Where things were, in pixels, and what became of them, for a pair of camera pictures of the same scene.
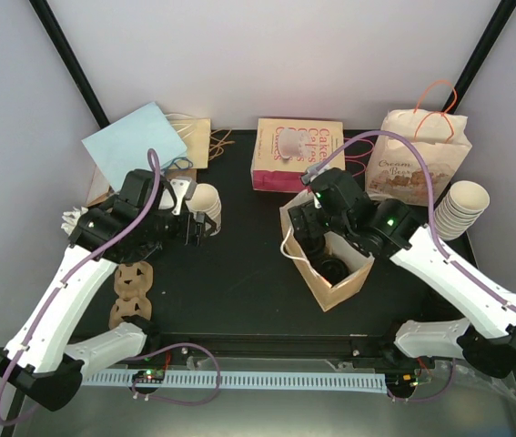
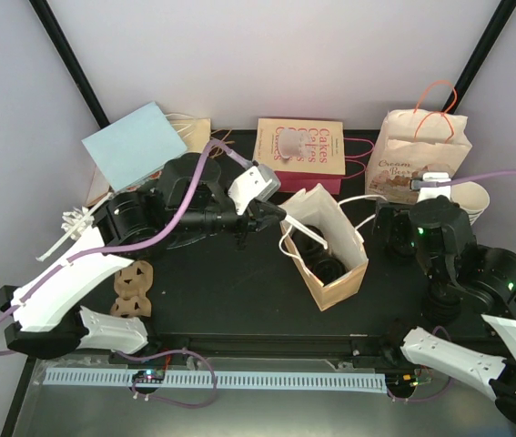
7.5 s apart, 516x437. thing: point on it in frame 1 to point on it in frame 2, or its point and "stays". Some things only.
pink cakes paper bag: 283,149 stays
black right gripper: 306,209 to 383,211
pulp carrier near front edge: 132,284 stays
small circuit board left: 149,376 stays
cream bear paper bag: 397,171 stays
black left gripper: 197,236 to 260,214
